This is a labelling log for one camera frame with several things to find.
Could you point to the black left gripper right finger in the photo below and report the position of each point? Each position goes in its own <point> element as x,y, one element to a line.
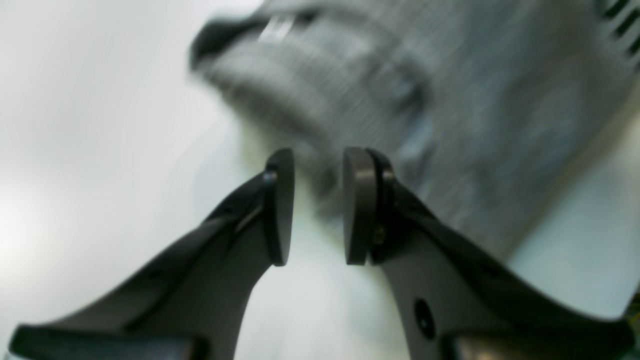
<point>455,301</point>

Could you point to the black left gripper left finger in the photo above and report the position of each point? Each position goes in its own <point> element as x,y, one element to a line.
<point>188,302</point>

